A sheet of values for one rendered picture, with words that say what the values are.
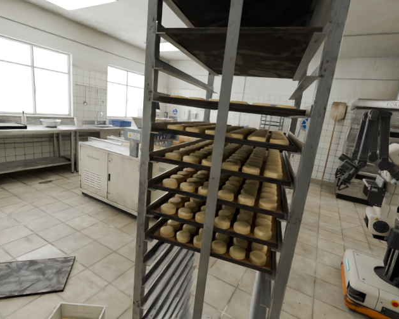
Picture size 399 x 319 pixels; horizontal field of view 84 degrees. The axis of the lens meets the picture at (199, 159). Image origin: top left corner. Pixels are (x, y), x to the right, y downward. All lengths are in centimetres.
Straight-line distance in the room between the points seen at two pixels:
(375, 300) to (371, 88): 482
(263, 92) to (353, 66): 203
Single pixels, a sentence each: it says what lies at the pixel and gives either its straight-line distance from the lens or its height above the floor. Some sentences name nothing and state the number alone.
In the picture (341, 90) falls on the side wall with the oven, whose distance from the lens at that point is 634.
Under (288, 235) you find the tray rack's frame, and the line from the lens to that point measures 66.
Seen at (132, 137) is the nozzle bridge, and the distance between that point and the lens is 280.
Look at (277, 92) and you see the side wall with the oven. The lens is 645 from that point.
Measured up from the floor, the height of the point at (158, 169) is 70.
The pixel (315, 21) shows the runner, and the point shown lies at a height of 176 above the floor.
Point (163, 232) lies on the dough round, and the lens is 80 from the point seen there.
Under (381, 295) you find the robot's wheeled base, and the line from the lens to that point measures 241.
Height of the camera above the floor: 147
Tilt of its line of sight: 12 degrees down
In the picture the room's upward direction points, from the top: 6 degrees clockwise
